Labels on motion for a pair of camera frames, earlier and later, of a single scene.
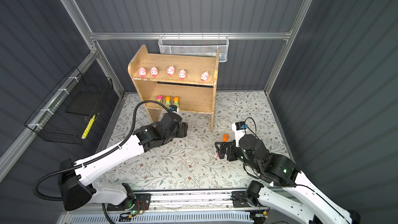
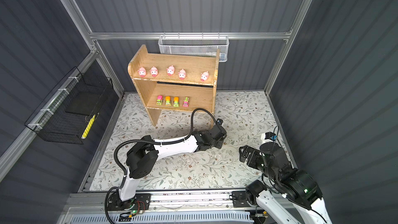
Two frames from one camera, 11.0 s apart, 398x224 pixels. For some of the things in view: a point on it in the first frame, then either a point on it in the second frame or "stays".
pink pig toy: [142, 72] stays
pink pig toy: [154, 71] stays
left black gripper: [183, 129] -> [219, 145]
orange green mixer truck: [168, 99] stays
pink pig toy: [204, 76] stays
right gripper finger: [221, 155] -> [242, 153]
